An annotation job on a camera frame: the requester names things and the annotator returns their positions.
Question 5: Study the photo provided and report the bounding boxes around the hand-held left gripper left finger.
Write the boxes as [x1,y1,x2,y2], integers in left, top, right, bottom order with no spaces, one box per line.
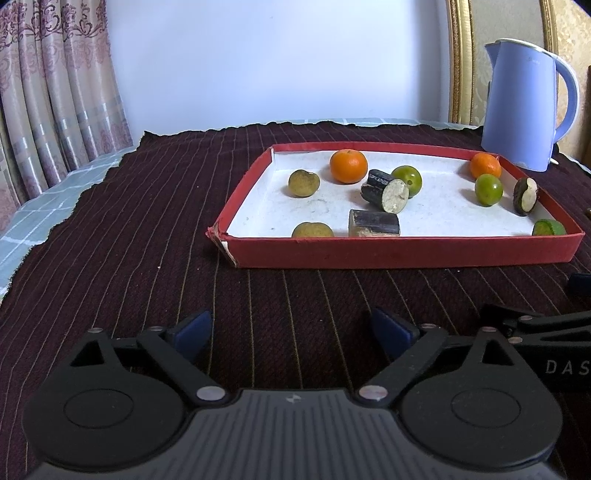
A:
[69,310,227,406]

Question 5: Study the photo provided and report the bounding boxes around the dark sugarcane piece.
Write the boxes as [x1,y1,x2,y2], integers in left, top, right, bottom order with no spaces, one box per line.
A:
[513,177,539,217]
[348,209,400,238]
[361,169,410,214]

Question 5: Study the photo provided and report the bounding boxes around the orange tangerine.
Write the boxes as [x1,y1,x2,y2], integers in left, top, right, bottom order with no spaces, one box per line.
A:
[329,149,369,184]
[469,152,502,181]

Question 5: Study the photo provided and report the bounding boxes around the red cardboard box tray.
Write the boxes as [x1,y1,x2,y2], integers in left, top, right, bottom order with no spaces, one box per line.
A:
[206,142,585,269]

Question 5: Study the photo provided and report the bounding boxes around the blue electric kettle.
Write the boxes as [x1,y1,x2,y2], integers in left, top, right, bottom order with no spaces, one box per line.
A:
[480,39,580,172]

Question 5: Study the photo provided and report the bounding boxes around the cut green lime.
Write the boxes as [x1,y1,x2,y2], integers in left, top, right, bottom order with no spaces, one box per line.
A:
[532,218,567,236]

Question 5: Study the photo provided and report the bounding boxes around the green plum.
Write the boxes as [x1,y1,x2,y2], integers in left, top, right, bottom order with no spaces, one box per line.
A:
[391,165,423,198]
[475,174,504,207]

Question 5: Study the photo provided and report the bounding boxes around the dark striped tablecloth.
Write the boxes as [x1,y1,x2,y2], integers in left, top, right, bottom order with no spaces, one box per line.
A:
[0,121,591,462]

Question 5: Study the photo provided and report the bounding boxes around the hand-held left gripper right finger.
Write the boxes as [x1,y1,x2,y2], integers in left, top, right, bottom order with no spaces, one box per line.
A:
[358,308,525,407]

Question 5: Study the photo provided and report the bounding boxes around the pink patterned curtain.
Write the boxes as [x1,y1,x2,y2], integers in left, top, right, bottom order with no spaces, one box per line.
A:
[0,0,134,210]

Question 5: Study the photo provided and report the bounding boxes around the yellowish plum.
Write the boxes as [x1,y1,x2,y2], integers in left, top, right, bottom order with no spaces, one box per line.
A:
[292,222,335,238]
[288,169,321,199]

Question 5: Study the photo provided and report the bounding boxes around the gold ornate frame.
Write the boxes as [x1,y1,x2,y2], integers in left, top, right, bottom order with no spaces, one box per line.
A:
[445,0,591,127]

